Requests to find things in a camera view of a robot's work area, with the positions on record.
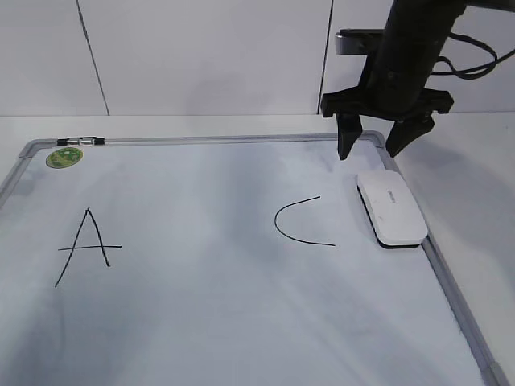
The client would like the white board with grey frame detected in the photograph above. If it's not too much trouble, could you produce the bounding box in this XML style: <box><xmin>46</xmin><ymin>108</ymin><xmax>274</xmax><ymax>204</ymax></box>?
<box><xmin>1</xmin><ymin>132</ymin><xmax>507</xmax><ymax>385</ymax></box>

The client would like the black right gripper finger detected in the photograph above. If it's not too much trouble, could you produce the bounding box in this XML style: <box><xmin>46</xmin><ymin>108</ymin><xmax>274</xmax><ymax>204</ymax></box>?
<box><xmin>385</xmin><ymin>114</ymin><xmax>435</xmax><ymax>158</ymax></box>
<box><xmin>336</xmin><ymin>113</ymin><xmax>362</xmax><ymax>161</ymax></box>

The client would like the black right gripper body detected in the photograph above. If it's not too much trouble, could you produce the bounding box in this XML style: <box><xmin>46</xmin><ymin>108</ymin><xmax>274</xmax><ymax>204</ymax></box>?
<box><xmin>320</xmin><ymin>1</ymin><xmax>466</xmax><ymax>121</ymax></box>

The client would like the black cable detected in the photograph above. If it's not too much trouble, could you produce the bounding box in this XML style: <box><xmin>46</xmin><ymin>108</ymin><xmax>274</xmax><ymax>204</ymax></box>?
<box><xmin>430</xmin><ymin>31</ymin><xmax>515</xmax><ymax>81</ymax></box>

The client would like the round green sticker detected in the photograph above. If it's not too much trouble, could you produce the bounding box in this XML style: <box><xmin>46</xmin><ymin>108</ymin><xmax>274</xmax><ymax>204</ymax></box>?
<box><xmin>46</xmin><ymin>147</ymin><xmax>84</xmax><ymax>169</ymax></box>

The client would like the black silver hanging clip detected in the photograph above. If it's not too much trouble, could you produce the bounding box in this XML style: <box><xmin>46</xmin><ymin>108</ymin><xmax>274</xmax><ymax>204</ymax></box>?
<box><xmin>56</xmin><ymin>136</ymin><xmax>105</xmax><ymax>147</ymax></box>

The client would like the white board eraser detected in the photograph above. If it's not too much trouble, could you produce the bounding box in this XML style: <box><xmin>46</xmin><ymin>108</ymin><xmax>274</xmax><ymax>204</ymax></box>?
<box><xmin>356</xmin><ymin>170</ymin><xmax>428</xmax><ymax>249</ymax></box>

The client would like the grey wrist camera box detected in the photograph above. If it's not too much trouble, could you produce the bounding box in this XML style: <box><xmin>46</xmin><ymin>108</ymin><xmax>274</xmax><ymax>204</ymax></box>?
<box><xmin>335</xmin><ymin>29</ymin><xmax>384</xmax><ymax>55</ymax></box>

